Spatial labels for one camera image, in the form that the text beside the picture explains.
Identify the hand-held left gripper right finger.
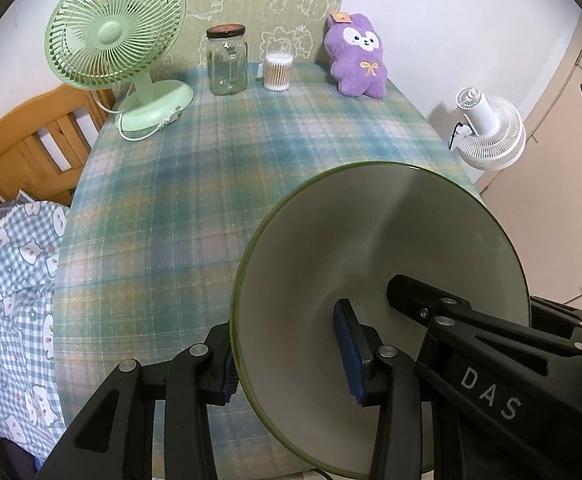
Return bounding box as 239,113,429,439
333,298,439,480

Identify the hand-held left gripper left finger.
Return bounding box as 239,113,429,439
36,322,239,480

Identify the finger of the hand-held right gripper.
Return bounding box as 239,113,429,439
530,296,582,348
386,273,582,358

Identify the green-rimmed grey plate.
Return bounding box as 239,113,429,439
230,161,531,478

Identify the beige door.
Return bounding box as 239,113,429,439
471,15,582,306

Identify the white fan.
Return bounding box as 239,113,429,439
451,87,527,170

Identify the plaid tablecloth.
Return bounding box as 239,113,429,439
51,62,487,480

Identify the blue checked bear blanket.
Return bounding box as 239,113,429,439
0,201,69,461

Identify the purple plush toy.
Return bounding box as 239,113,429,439
324,10,391,99

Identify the cotton swab container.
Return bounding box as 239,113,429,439
262,51,294,93

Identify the glass jar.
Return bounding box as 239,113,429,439
206,24,248,97

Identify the green cardboard with drawings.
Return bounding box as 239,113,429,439
158,0,350,68

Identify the green desk fan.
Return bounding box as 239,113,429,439
45,0,194,133

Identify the white fan cord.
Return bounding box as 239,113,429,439
92,85,182,142

